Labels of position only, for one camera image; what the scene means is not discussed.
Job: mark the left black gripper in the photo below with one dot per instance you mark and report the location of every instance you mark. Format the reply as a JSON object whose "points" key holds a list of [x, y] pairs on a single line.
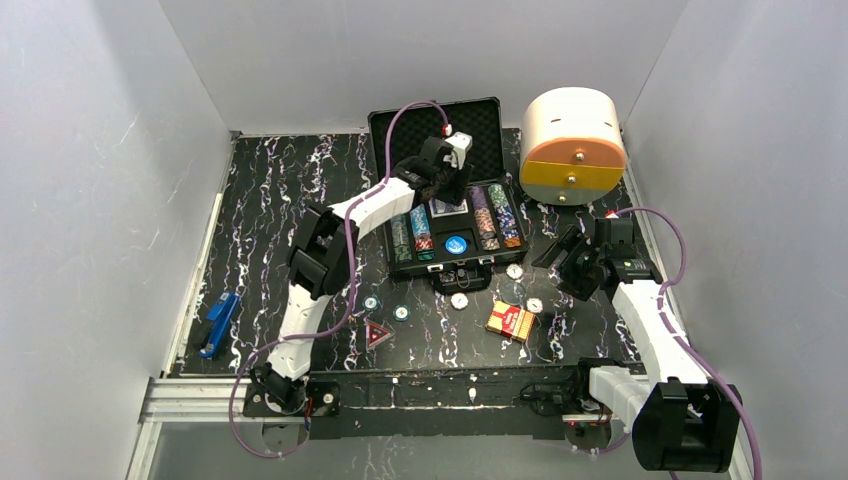
{"points": [[444, 178]]}

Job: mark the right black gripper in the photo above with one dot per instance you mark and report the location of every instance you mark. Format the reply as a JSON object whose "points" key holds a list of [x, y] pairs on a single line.
{"points": [[577, 258]]}

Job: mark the blue round blind button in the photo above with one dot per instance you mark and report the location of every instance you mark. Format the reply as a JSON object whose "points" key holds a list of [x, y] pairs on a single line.
{"points": [[456, 245]]}

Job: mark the clear round button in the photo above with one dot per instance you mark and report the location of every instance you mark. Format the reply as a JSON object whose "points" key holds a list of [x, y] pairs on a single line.
{"points": [[513, 293]]}

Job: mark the red playing card deck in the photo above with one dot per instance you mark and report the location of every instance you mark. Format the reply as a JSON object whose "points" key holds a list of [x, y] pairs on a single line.
{"points": [[510, 321]]}

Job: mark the blue playing card deck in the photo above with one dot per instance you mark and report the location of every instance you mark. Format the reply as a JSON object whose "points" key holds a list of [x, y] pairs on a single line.
{"points": [[439, 208]]}

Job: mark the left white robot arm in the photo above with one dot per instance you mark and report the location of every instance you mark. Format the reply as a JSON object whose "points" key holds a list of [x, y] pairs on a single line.
{"points": [[322, 258]]}

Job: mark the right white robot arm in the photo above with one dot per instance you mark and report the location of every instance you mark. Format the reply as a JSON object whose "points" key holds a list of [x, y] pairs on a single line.
{"points": [[679, 417]]}

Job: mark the cyan red chip stack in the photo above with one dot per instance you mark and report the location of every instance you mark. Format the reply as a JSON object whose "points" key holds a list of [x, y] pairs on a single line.
{"points": [[421, 232]]}

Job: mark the green blue white chip stack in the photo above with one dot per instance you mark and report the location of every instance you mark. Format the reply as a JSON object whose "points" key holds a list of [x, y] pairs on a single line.
{"points": [[505, 216]]}

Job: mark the white poker chip upper right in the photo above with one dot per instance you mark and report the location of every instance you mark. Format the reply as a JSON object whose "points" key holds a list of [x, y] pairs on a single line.
{"points": [[515, 272]]}

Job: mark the white poker chip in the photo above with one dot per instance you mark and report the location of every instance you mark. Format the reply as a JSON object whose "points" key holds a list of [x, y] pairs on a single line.
{"points": [[534, 305], [515, 272], [459, 301]]}

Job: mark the purple orange chip stack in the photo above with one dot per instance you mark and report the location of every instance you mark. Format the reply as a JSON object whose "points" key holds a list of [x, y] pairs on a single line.
{"points": [[483, 217]]}

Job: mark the black poker chip case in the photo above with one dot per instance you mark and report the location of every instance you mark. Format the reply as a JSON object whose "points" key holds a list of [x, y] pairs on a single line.
{"points": [[464, 219]]}

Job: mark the white round drawer cabinet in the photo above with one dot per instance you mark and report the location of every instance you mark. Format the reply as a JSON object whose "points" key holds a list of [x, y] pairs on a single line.
{"points": [[572, 150]]}

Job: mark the white poker chip center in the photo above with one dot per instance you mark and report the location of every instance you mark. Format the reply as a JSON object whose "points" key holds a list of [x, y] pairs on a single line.
{"points": [[459, 301]]}

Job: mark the teal poker chip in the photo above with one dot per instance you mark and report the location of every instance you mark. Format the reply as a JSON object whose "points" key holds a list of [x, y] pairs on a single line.
{"points": [[401, 313]]}

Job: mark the green poker chip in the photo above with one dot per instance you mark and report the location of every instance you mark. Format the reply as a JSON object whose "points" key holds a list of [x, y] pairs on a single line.
{"points": [[371, 303]]}

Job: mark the red triangular plaque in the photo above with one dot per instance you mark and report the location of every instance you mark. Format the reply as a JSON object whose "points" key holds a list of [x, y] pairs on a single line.
{"points": [[376, 335]]}

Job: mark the blue stapler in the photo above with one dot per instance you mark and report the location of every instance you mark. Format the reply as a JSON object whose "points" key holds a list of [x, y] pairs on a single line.
{"points": [[219, 316]]}

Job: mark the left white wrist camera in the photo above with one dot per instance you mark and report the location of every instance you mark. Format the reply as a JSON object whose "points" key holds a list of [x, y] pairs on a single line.
{"points": [[460, 143]]}

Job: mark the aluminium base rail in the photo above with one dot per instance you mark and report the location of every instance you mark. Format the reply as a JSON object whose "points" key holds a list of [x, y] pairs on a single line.
{"points": [[540, 401]]}

